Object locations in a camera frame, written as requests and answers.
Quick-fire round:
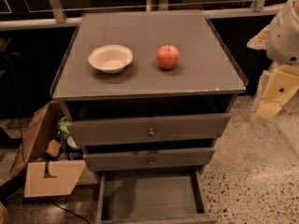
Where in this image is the grey bottom drawer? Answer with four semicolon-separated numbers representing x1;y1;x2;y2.
96;166;217;224

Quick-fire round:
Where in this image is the grey drawer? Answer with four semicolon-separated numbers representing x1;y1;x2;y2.
96;166;217;224
67;113;231;146
84;147;215;172

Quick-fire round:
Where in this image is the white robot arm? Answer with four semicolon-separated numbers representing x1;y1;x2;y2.
247;0;299;119

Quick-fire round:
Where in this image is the grey top drawer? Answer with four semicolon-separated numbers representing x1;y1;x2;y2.
67;113;231;146

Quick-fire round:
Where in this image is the grey middle drawer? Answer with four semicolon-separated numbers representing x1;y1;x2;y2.
84;147;215;172

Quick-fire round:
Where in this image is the grey drawer cabinet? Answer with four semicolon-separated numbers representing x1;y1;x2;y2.
50;10;249;175

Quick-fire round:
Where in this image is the red apple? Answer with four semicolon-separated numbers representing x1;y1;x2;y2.
156;45;179;70

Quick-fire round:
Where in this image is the white paper bowl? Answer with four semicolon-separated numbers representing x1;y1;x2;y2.
88;45;134;74

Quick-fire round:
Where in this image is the green crumpled bag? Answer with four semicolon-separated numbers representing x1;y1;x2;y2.
57;117;70;145

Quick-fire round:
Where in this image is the yellow sponge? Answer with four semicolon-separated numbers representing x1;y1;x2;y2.
45;139;62;158

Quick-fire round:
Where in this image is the metal railing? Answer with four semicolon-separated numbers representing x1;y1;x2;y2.
0;0;285;31

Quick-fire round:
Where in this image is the open cardboard box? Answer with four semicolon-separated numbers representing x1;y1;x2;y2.
10;102;97;198

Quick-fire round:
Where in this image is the black floor cable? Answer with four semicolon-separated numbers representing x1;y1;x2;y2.
50;201;92;224

